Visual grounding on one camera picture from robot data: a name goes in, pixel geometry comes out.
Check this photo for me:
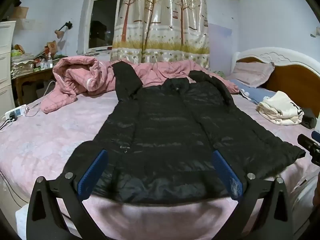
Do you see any pink pillow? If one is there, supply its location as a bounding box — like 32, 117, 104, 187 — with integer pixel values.
226, 61, 275, 88

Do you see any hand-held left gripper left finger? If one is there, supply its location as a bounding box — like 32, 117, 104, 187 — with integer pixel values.
26, 149, 110, 240

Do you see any pink checked quilt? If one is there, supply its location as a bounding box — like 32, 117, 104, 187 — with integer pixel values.
40, 56, 240, 114

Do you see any tree print curtain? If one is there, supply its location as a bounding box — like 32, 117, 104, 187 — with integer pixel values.
110, 0, 210, 68

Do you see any small black cloth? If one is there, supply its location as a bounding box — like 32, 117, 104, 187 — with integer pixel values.
300, 108, 318, 128

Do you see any white power strip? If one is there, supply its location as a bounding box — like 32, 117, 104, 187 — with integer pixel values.
5, 104, 28, 120

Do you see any blue dotted pillow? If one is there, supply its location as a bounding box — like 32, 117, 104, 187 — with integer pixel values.
230, 79, 277, 105

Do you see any black puffer jacket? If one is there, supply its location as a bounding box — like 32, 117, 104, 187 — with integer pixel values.
65, 61, 307, 204

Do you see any wooden desk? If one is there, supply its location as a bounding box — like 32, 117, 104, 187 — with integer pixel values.
11, 67, 54, 105

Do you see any brown cardboard box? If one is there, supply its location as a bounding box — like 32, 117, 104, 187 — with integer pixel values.
12, 6, 29, 19

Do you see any white and wooden headboard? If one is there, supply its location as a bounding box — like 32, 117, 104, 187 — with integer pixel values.
231, 46, 320, 118

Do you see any stack of papers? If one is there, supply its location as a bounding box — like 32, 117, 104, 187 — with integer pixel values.
10, 52, 35, 77

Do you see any wall lamp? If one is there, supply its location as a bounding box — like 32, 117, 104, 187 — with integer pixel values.
54, 21, 73, 40

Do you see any white drawer cabinet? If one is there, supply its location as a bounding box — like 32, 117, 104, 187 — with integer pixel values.
0, 20, 17, 113

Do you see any white framed window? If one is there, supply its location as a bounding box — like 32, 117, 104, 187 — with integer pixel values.
86, 0, 130, 52

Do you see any cream folded garment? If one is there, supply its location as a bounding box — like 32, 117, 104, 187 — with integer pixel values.
256, 91, 305, 126

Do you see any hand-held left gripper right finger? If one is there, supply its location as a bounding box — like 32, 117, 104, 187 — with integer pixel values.
211, 150, 294, 240

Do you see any bed with pink sheet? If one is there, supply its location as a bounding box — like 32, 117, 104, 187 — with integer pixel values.
0, 87, 320, 240

